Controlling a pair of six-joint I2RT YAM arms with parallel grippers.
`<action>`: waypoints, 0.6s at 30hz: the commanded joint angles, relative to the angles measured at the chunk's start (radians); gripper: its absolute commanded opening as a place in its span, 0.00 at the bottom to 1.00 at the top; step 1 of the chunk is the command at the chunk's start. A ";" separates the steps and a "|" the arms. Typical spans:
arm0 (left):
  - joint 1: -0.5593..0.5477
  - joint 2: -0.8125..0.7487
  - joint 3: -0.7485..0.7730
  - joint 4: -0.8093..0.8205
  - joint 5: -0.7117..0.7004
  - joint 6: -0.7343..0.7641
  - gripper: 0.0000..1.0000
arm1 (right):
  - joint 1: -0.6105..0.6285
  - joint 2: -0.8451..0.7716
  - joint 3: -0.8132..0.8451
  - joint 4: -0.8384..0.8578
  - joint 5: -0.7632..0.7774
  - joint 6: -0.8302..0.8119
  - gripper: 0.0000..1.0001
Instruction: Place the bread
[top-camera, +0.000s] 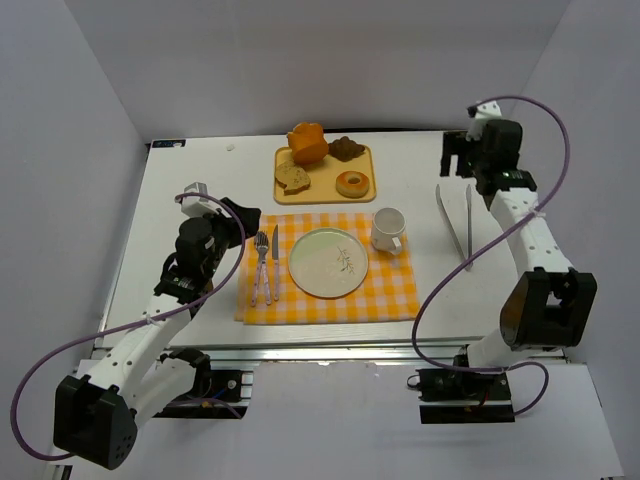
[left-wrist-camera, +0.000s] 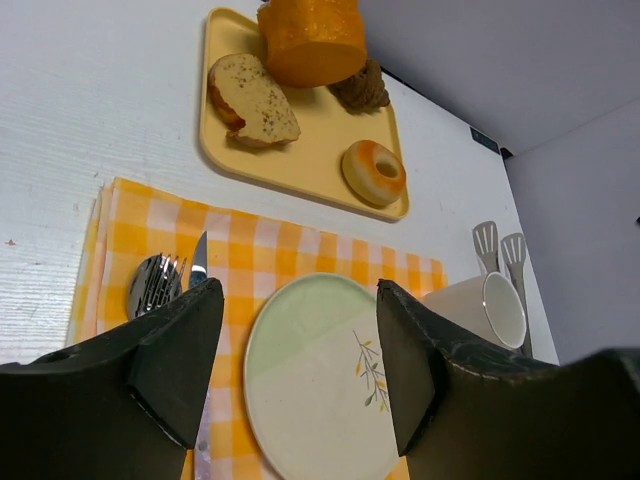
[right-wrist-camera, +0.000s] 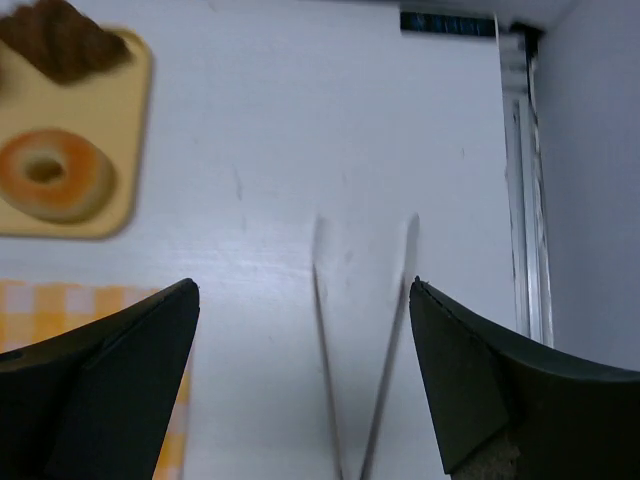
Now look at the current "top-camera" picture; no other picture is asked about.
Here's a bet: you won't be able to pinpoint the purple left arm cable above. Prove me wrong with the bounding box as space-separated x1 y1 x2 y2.
10 193 247 460

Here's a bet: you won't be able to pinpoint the glazed donut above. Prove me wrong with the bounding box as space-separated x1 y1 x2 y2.
335 171 370 198

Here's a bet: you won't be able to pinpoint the metal serving tongs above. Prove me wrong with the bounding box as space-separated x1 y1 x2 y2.
435 184 474 272

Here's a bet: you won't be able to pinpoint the sliced toast bread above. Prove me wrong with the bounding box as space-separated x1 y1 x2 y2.
274 160 311 195

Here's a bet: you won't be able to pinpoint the yellow serving tray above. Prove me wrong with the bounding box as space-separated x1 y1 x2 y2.
273 146 377 205

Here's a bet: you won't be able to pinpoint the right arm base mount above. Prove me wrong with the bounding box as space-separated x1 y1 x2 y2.
406 368 515 425

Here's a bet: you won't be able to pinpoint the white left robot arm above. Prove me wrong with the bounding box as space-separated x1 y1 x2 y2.
53 195 261 470

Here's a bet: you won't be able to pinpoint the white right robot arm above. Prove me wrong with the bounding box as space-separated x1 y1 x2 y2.
441 119 597 368

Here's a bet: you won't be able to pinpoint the silver fork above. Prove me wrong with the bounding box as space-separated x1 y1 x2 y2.
259 231 272 305

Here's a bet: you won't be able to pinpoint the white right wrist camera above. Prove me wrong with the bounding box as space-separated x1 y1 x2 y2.
466 100 502 141

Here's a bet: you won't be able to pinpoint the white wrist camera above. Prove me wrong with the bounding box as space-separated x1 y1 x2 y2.
466 100 502 141
176 182 216 218

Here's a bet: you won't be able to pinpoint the pale green round plate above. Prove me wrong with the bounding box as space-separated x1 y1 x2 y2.
288 227 369 299

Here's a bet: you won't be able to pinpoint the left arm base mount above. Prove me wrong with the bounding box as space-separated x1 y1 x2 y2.
155 348 250 420

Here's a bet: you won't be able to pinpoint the orange bread loaf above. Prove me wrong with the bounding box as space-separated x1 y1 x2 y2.
287 122 329 165

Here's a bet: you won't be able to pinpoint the silver table knife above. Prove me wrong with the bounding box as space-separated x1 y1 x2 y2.
272 224 280 302

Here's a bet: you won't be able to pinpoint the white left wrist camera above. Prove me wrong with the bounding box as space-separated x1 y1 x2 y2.
176 182 216 218

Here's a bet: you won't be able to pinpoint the yellow checkered placemat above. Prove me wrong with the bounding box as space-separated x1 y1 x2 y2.
234 213 419 325

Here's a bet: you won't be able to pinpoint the brown chocolate bread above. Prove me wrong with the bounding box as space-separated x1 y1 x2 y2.
328 136 366 162

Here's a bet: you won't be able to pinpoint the white mug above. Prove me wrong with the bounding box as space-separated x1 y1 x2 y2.
370 207 406 255

